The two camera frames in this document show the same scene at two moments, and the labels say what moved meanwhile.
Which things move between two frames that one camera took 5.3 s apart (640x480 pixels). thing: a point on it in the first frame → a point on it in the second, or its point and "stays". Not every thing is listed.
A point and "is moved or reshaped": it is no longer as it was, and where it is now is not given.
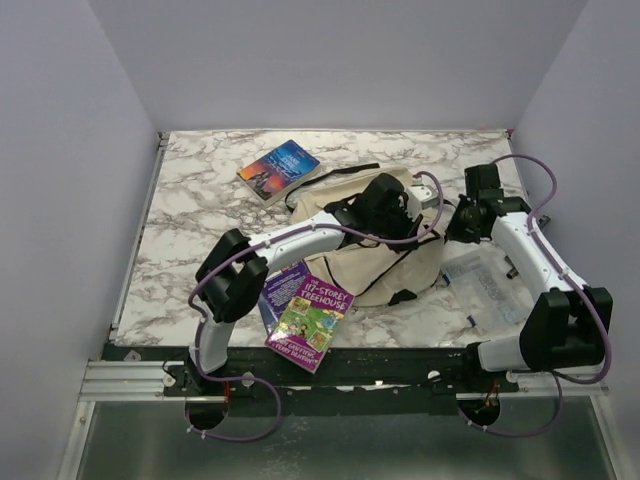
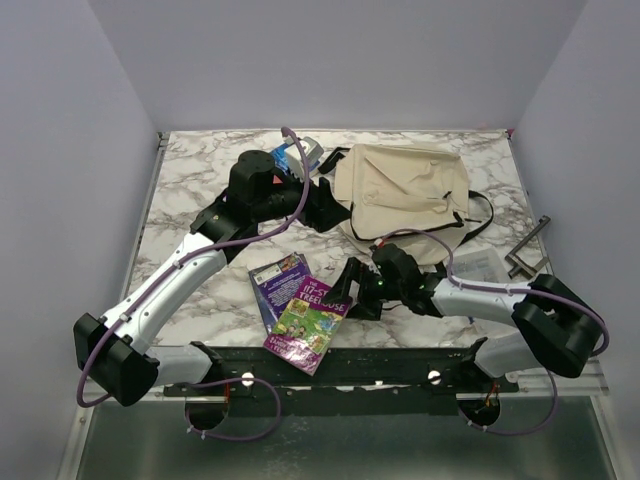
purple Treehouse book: (308, 326) stays
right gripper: (457, 231) → (357, 271)
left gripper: (409, 225) → (322, 211)
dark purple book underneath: (278, 292) stays
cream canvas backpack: (369, 275) is moved or reshaped
